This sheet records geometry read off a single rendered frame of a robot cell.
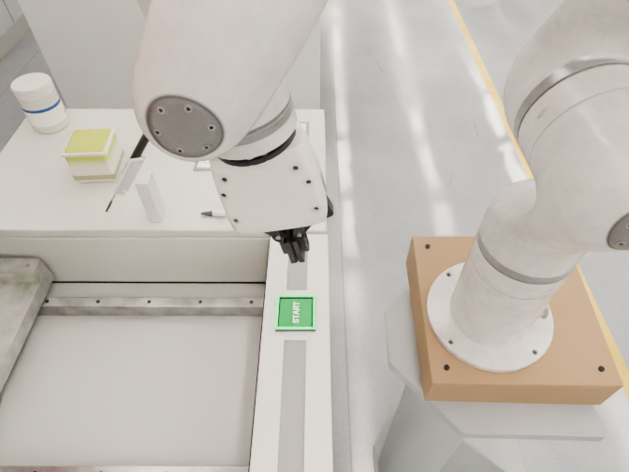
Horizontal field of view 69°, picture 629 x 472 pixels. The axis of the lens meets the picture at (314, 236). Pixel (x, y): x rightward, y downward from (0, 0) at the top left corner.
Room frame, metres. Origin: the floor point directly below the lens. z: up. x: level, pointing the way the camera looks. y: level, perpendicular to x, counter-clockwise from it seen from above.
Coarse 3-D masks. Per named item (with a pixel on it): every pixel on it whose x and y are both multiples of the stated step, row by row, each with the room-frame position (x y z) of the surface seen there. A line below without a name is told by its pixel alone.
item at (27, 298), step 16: (48, 272) 0.48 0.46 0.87; (0, 288) 0.44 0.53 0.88; (16, 288) 0.44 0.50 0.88; (32, 288) 0.44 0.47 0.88; (48, 288) 0.45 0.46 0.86; (0, 304) 0.41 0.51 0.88; (16, 304) 0.41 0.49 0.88; (32, 304) 0.41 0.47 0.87; (0, 320) 0.38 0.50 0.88; (16, 320) 0.38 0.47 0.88; (32, 320) 0.39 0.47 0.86; (0, 336) 0.35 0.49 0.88; (16, 336) 0.35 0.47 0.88; (0, 352) 0.32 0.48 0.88; (16, 352) 0.33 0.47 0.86; (0, 368) 0.30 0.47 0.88; (0, 384) 0.28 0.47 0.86
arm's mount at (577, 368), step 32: (416, 256) 0.49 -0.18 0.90; (448, 256) 0.49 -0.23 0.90; (416, 288) 0.44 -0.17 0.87; (576, 288) 0.42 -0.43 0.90; (416, 320) 0.40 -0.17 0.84; (576, 320) 0.37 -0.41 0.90; (448, 352) 0.32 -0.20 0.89; (576, 352) 0.31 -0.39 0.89; (608, 352) 0.31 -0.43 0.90; (448, 384) 0.27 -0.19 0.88; (480, 384) 0.27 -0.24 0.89; (512, 384) 0.27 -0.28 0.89; (544, 384) 0.27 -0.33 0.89; (576, 384) 0.27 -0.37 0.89; (608, 384) 0.27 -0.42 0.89
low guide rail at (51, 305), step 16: (48, 304) 0.42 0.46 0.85; (64, 304) 0.42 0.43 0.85; (80, 304) 0.42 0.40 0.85; (96, 304) 0.42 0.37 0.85; (112, 304) 0.42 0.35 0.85; (128, 304) 0.42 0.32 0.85; (144, 304) 0.42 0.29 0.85; (160, 304) 0.42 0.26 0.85; (176, 304) 0.42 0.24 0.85; (192, 304) 0.42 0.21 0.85; (208, 304) 0.42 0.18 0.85; (224, 304) 0.42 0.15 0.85; (240, 304) 0.42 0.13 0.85; (256, 304) 0.42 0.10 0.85
